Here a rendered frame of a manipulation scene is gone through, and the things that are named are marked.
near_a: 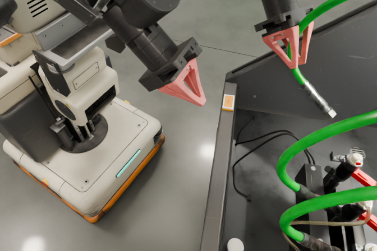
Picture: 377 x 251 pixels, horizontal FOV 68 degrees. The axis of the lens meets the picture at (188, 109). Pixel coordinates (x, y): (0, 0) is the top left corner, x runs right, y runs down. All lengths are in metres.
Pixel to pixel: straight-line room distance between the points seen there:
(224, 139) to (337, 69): 0.36
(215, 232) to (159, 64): 0.38
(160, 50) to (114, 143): 1.18
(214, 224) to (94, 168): 0.97
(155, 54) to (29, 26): 0.54
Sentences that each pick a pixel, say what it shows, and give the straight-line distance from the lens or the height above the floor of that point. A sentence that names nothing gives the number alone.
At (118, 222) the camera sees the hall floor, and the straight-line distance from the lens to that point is 1.68.
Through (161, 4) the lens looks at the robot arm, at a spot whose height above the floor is 1.39.
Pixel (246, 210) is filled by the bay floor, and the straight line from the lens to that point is 0.79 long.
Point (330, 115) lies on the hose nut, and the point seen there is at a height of 1.11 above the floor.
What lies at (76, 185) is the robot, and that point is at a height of 0.28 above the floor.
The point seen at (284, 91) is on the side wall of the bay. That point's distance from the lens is 0.90.
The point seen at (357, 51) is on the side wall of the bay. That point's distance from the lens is 0.83.
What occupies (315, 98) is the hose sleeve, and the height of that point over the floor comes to 1.14.
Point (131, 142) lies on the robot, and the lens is 1.55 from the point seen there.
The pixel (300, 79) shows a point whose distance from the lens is 0.61.
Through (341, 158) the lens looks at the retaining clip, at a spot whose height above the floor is 1.10.
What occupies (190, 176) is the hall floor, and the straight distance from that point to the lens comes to 1.73.
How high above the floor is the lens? 1.57
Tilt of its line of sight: 51 degrees down
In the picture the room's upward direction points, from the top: straight up
